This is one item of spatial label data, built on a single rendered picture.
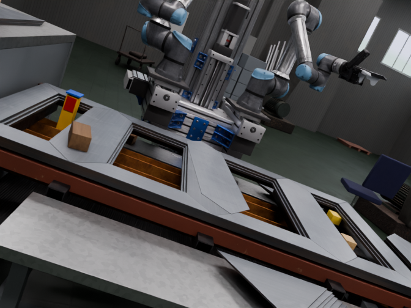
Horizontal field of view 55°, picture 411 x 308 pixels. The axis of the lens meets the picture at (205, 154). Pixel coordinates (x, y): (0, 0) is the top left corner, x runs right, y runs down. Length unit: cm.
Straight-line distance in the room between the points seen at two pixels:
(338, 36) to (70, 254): 1182
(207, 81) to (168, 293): 153
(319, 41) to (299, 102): 183
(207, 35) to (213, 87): 29
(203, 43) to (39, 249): 162
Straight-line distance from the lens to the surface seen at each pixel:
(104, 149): 135
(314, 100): 1249
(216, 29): 230
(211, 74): 228
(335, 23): 1236
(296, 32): 218
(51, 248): 97
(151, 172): 173
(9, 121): 138
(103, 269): 95
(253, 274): 111
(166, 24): 213
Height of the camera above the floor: 130
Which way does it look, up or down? 15 degrees down
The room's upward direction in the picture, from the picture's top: 24 degrees clockwise
